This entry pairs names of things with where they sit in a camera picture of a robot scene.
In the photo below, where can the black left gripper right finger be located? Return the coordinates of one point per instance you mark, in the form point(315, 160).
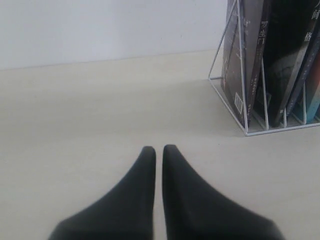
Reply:
point(194, 210)

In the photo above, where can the white wire book rack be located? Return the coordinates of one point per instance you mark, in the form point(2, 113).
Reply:
point(259, 120)

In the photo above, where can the dark brown leftmost book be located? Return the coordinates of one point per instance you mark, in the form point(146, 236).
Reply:
point(255, 19)

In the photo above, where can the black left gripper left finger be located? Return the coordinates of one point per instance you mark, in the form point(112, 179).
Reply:
point(124, 213)

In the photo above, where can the red and teal book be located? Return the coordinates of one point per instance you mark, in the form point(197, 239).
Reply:
point(313, 90)

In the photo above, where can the blue book with orange moon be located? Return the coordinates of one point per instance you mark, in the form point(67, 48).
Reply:
point(304, 71)

